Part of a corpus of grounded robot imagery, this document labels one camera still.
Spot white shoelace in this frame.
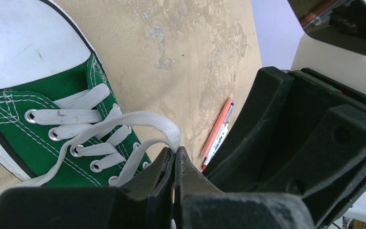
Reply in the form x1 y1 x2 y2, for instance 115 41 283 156
0 83 182 210

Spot red white marker pen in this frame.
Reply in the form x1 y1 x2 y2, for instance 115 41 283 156
201 103 234 170

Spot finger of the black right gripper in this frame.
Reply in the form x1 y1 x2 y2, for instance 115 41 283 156
213 104 366 226
203 67 294 177

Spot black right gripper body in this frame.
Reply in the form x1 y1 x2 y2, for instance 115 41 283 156
260 71 366 180

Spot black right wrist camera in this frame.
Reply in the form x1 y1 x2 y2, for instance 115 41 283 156
289 0 366 95

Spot green canvas sneaker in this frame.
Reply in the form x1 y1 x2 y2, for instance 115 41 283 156
0 0 142 187

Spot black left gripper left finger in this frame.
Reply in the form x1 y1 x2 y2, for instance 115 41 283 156
0 148 175 229

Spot orange marker pen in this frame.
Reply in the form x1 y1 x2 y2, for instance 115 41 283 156
200 97 233 159

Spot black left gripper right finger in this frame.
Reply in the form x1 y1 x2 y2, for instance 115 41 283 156
174 146 315 229

